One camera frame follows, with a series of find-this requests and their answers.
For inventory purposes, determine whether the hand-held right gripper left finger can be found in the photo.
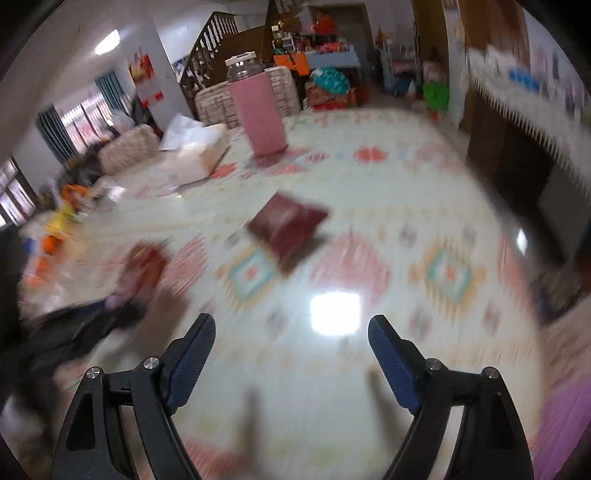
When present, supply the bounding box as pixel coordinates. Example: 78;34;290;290
50;313;217;480

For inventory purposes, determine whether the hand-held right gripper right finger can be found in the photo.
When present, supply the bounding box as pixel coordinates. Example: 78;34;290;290
368;315;536;480

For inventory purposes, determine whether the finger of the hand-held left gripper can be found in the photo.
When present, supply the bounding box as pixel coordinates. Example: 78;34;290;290
44;294;149;365

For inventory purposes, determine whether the large red box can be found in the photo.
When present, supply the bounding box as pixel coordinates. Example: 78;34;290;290
246;192;332;274

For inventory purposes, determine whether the purple plastic basket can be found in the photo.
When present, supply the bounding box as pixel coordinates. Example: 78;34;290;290
530;381;591;480

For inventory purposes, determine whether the chair with beige checked cover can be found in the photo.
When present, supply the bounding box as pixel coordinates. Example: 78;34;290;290
193;65;302;119
98;124;158;175

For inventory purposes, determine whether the large curtained window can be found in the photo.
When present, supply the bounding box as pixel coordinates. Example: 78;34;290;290
36;87;136;163

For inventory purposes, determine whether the white tissue box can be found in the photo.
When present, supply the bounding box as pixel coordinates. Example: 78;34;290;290
158;113;232;186

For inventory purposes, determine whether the dark wooden sideboard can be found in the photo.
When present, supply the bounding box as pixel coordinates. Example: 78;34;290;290
464;90;591;268

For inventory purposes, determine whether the bottle with pink sleeve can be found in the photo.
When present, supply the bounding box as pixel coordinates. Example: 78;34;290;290
224;51;290;158

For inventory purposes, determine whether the green plastic bag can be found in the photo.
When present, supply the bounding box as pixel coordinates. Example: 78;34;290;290
421;78;452;112

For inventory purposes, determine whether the ceiling light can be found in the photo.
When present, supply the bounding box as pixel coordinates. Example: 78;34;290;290
93;29;122;55

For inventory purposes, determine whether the teal patterned bundle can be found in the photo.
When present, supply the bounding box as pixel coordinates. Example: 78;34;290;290
308;65;355;96

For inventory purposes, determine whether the white storage rack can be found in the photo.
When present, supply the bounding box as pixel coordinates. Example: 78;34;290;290
380;38;417;99

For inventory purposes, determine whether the leaf print fringed sideboard cloth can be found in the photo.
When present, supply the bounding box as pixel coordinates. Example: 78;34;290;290
466;44;591;183

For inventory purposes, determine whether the wooden staircase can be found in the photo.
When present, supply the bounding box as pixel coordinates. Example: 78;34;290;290
179;10;279;103

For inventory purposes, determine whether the table with pale blue cloth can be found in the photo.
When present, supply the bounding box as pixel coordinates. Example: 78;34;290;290
304;45;362;71

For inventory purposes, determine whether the blue tissue pack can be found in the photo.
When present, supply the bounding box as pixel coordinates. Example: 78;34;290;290
507;67;542;93

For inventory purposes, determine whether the wooden door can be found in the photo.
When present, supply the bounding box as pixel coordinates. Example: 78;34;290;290
412;0;468;75

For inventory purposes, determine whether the red wall calendar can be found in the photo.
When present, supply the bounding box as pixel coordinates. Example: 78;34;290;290
129;52;165;108

